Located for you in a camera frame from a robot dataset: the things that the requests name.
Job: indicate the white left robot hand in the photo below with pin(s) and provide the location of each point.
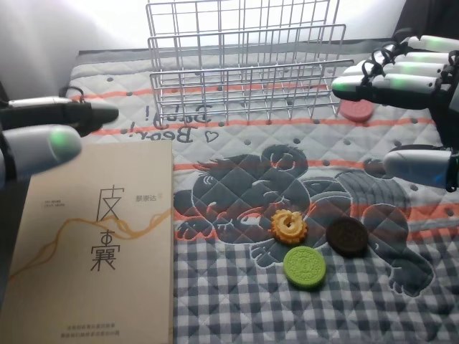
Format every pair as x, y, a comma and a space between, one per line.
43, 147

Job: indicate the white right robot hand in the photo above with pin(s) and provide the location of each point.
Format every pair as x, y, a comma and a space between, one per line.
412, 80

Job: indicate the beige paperback book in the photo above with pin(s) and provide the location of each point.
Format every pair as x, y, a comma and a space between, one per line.
89, 251

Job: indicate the pink toy sandwich cookie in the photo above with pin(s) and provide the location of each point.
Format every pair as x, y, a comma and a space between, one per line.
355, 110

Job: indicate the brown toy sandwich cookie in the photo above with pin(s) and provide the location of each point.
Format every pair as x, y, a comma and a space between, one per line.
347, 236

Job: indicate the yellow toy butter cookie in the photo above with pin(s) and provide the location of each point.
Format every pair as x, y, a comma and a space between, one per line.
289, 226

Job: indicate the green toy sandwich cookie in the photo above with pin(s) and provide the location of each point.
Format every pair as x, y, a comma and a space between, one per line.
305, 267

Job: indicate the grey quilt with bear print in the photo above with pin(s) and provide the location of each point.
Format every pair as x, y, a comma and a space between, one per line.
251, 308

